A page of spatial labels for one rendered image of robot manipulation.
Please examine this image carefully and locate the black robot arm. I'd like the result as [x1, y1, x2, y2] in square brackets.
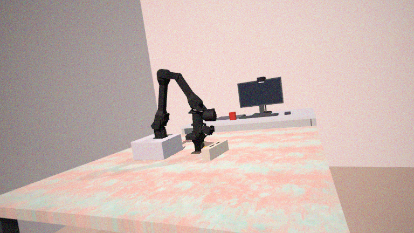
[151, 69, 217, 139]

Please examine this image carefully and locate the black two-prong plug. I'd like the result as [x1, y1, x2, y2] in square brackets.
[195, 143, 206, 152]

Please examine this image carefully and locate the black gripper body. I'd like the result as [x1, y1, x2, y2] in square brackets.
[185, 121, 205, 140]

